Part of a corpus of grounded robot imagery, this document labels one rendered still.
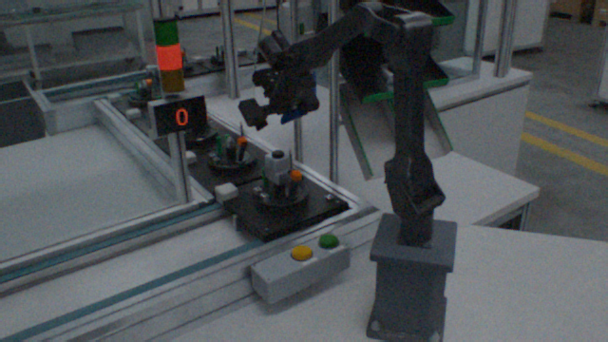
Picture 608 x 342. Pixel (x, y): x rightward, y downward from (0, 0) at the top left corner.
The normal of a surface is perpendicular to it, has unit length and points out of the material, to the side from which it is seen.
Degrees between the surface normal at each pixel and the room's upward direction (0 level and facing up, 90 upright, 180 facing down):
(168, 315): 90
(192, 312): 90
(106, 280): 0
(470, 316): 0
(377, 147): 45
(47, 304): 0
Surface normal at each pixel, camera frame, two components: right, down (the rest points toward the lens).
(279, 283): 0.57, 0.35
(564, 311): -0.03, -0.90
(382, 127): 0.28, -0.36
